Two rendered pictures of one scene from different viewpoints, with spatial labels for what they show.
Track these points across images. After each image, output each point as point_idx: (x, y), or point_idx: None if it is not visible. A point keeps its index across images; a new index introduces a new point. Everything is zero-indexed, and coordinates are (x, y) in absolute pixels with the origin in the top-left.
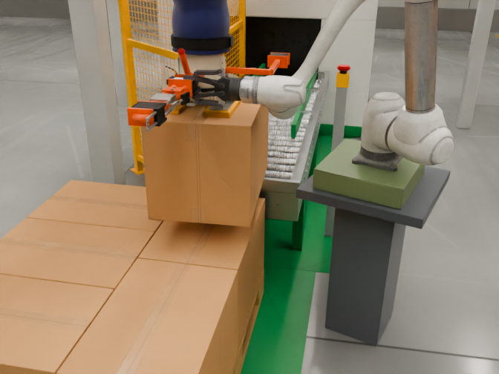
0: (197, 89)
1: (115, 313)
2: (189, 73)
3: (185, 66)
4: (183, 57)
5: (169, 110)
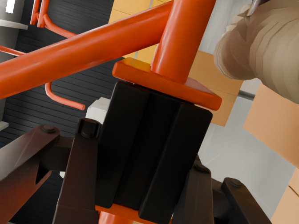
0: (158, 171)
1: None
2: (123, 46)
3: (63, 76)
4: (0, 96)
5: None
